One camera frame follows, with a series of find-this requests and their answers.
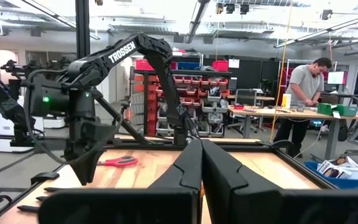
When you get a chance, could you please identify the blue plastic bin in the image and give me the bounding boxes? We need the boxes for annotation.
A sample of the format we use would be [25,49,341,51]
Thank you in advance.
[303,160,358,190]

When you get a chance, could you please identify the lit computer monitor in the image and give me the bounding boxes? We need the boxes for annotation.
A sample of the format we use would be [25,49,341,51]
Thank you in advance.
[327,70,348,85]

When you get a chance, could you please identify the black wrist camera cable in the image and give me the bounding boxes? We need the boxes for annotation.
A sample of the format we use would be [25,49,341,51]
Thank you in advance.
[23,68,127,166]

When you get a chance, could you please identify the blue plastic crate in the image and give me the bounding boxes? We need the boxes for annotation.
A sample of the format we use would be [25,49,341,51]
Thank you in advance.
[177,61,202,71]

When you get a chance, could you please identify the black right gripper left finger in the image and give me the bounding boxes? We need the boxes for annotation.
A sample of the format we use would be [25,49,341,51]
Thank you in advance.
[38,139,204,224]

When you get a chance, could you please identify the red plastic crate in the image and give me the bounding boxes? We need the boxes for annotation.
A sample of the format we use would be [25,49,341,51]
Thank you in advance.
[135,58,155,71]
[211,60,229,73]

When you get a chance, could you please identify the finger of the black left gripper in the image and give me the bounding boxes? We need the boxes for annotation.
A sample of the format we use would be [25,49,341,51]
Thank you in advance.
[87,152,106,186]
[70,158,88,186]

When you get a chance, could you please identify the person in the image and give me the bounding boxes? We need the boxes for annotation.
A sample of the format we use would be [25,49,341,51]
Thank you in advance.
[273,57,334,158]

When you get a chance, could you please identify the yellow and white box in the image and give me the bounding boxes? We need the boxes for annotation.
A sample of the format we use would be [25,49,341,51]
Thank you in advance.
[281,93,292,110]

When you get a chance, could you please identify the red handled scissors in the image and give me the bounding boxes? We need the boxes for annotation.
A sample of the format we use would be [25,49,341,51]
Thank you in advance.
[97,155,139,169]

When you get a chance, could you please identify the black frame clamp bracket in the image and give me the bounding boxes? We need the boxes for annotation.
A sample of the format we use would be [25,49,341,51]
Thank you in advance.
[30,171,60,185]

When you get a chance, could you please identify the wooden work table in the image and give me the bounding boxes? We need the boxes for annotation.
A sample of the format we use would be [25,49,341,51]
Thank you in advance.
[227,105,358,161]

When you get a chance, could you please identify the parts shelf with red bins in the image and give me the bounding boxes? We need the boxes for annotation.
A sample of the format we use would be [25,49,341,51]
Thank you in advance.
[134,57,233,138]

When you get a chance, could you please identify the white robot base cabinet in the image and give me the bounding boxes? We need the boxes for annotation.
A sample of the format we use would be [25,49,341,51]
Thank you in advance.
[0,99,65,153]

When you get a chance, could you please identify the white printed package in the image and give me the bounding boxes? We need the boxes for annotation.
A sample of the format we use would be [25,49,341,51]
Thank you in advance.
[317,155,358,180]

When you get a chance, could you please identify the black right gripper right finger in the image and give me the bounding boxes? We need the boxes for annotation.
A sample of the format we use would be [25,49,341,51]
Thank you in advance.
[201,139,358,224]

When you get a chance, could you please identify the green storage box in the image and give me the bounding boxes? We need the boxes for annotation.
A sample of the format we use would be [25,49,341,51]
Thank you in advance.
[336,104,358,118]
[317,102,338,116]

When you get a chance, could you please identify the yellow hanging cable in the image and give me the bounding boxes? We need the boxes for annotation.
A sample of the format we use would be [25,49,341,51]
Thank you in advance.
[270,0,293,142]

